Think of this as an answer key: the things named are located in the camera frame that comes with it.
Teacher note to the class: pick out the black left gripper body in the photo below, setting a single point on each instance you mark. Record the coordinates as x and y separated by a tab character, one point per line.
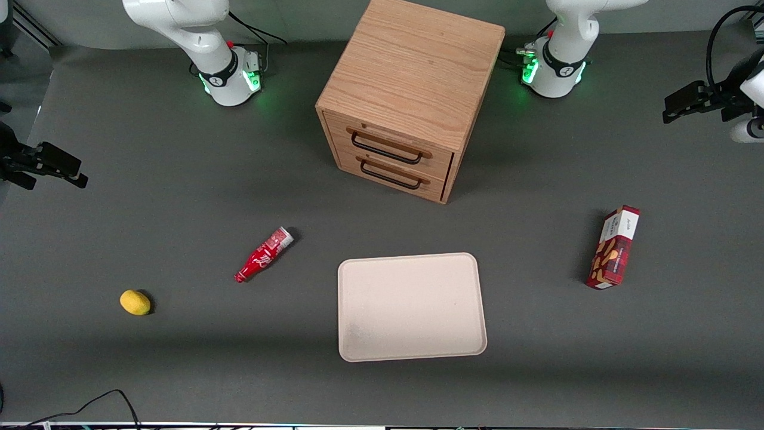
724	98

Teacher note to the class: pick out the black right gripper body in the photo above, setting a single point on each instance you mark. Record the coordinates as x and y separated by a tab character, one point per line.
13	160

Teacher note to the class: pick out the red tartan cookie box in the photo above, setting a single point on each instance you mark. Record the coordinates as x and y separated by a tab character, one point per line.
613	251

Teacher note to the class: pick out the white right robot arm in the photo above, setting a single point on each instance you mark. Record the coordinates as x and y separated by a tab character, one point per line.
197	36

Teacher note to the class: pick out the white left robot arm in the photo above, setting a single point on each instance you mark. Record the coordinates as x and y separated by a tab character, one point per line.
564	54

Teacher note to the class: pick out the beige rectangular tray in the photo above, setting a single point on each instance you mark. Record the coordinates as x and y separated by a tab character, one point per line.
410	307

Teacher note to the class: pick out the yellow lemon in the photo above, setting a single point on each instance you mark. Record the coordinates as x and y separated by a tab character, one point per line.
135	302

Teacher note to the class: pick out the red soda bottle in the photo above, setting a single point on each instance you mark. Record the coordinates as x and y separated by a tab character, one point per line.
262	257

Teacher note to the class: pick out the wooden drawer cabinet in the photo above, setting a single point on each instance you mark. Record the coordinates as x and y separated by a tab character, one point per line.
412	71

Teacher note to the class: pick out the wooden drawer front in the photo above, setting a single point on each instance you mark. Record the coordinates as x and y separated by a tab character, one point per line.
394	179
388	134

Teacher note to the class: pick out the black metal rail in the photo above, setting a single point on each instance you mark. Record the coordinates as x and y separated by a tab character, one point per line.
36	25

